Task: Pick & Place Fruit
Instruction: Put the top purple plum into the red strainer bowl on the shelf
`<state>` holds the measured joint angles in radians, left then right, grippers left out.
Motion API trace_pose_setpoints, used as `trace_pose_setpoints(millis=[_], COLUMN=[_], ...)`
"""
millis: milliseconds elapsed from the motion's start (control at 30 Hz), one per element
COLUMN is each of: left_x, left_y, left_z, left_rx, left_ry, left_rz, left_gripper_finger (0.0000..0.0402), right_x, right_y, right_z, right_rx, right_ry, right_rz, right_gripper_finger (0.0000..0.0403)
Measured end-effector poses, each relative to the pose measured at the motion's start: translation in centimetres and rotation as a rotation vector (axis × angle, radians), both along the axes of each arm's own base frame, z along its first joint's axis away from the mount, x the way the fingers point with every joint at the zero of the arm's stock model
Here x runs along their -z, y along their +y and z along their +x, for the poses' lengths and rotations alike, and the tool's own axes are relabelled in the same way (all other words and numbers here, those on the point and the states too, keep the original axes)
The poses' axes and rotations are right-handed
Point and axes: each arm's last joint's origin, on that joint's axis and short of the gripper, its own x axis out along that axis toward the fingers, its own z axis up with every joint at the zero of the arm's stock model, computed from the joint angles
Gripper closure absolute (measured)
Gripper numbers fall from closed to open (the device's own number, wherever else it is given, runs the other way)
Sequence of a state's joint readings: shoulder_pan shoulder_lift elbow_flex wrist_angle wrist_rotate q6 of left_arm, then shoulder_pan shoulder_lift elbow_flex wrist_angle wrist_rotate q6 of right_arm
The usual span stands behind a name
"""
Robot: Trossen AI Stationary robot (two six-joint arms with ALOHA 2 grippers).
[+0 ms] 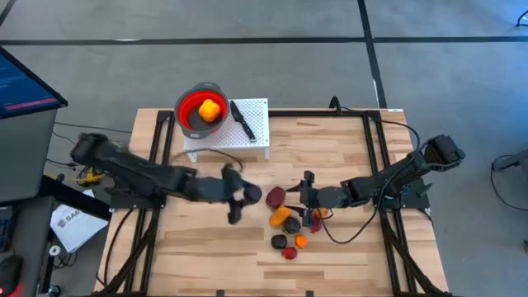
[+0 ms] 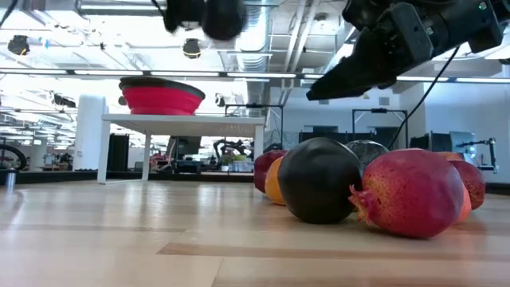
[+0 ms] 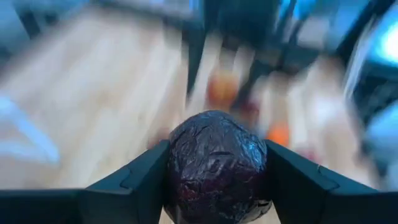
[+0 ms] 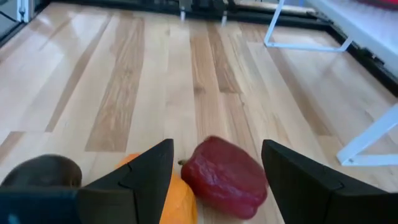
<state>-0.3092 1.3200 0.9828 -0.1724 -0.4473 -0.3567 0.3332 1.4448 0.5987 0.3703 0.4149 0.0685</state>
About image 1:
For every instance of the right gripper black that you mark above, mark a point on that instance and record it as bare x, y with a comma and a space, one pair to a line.
326, 197

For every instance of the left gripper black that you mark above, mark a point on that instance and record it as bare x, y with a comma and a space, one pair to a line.
233, 189

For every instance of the dark purple plum toy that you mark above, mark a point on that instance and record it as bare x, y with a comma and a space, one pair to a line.
253, 194

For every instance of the dark red toy fruit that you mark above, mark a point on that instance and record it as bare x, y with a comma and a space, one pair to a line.
275, 197

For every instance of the orange elongated toy fruit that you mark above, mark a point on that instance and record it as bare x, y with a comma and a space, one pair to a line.
280, 216

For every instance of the dark bumpy avocado toy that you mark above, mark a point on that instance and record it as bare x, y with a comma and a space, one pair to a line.
291, 225

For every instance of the red yellow peach toy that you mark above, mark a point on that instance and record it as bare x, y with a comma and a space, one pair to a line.
321, 213

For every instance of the small orange toy fruit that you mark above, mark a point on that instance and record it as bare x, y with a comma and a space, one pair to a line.
301, 241

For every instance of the dark brown round fruit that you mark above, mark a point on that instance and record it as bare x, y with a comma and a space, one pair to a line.
279, 241

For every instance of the red strawberry toy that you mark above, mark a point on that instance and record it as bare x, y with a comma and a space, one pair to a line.
290, 253

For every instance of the black kitchen knife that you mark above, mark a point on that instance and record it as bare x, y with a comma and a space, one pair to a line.
243, 123

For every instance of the red collapsible colander grey rim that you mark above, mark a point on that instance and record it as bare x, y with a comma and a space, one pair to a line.
194, 123

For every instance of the yellow bell pepper toy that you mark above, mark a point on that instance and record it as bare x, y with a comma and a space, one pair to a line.
209, 110

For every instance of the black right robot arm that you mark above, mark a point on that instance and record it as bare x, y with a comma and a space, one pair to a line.
396, 173

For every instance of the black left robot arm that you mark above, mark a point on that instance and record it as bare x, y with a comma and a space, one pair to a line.
140, 173

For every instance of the white perforated metal shelf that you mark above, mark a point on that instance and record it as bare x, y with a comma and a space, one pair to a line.
260, 117

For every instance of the white printed cardboard box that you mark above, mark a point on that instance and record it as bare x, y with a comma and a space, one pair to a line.
76, 227

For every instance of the white tape roll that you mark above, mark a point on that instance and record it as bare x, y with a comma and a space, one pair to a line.
50, 250

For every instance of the dark grey desk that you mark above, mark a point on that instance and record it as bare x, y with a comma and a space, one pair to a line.
29, 231

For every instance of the monitor with blue screen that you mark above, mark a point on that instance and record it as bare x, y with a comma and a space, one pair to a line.
20, 90

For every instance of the black computer mouse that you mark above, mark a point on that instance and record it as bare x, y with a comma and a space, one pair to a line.
10, 272

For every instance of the black metal table frame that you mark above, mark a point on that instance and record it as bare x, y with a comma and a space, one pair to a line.
313, 113

